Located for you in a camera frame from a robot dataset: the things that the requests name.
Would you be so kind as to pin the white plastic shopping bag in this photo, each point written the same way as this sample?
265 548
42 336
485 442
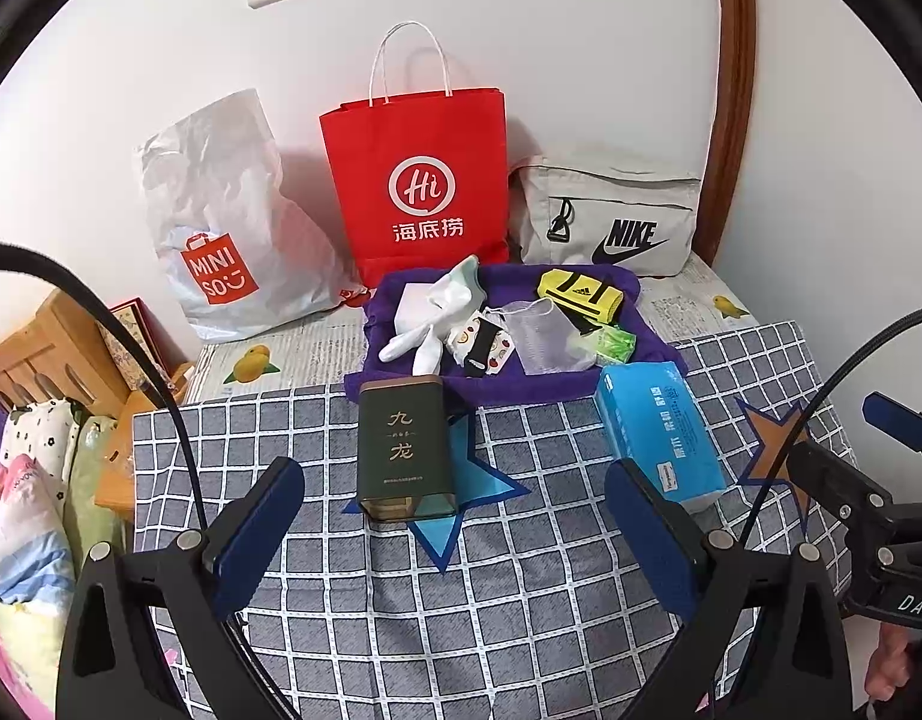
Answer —
213 187

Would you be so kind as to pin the small white box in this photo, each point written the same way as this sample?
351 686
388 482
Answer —
414 307

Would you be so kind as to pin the grey checked tablecloth with stars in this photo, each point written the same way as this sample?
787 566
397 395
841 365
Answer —
551 540

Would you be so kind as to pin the dark green tin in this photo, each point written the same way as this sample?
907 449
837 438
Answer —
404 450

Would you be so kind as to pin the green snack packet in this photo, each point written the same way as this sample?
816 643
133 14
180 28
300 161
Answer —
614 345

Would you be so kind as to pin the person's right hand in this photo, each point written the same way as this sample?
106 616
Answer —
888 660

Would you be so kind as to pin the red paper bag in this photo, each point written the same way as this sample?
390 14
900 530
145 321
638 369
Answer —
416 142

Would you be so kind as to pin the brown wooden door frame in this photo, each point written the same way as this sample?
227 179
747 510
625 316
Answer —
734 90

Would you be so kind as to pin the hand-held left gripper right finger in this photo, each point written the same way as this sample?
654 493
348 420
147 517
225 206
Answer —
648 532

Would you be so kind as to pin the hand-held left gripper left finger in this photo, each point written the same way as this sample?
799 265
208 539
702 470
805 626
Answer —
258 532

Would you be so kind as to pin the wooden bed headboard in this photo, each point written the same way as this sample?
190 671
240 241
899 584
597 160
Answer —
48 337

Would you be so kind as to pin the white fruit print sheet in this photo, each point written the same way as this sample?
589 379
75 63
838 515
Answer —
296 352

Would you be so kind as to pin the patterned flat box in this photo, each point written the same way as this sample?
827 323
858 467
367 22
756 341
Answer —
134 345

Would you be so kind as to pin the blue tissue pack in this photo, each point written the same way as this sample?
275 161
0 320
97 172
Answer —
656 420

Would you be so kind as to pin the colourful printed blanket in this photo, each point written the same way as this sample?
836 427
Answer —
18 540

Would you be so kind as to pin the purple towel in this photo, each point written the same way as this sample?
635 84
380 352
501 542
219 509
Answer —
506 390

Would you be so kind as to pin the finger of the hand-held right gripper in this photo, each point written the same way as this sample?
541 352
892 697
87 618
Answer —
888 409
835 476

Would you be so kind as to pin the clear mesh pouch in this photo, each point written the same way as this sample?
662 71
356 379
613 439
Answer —
543 337

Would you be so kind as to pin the fruit print sachet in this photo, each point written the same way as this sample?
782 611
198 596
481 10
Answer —
502 354

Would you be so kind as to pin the white dotted pillow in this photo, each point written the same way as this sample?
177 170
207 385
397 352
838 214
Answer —
37 427

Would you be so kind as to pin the light grey waist bag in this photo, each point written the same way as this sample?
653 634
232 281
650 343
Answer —
618 187

